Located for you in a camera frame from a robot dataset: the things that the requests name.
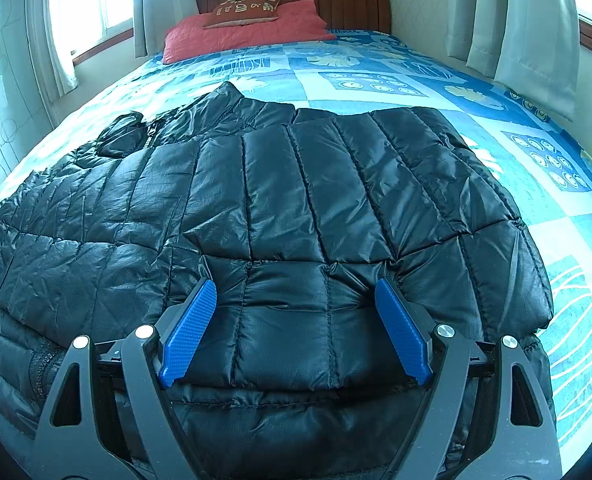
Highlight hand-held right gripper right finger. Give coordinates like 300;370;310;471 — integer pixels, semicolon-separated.
374;276;564;480

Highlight white curtain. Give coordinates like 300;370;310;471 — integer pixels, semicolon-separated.
493;0;584;122
28;0;79;96
133;0;166;58
446;0;508;79

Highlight red pillow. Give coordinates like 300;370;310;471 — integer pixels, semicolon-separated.
162;1;338;65

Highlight wooden headboard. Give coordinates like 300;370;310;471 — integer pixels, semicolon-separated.
195;0;393;35

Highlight blue patterned bed blanket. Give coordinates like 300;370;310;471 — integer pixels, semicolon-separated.
0;30;592;480

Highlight black puffer jacket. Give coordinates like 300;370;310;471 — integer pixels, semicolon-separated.
0;81;557;480

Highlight frosted glass wardrobe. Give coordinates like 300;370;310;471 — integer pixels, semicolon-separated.
0;0;59;191

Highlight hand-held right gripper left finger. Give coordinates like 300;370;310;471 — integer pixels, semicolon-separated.
26;277;219;480

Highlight brown printed cushion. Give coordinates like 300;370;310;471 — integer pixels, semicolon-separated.
202;0;283;30

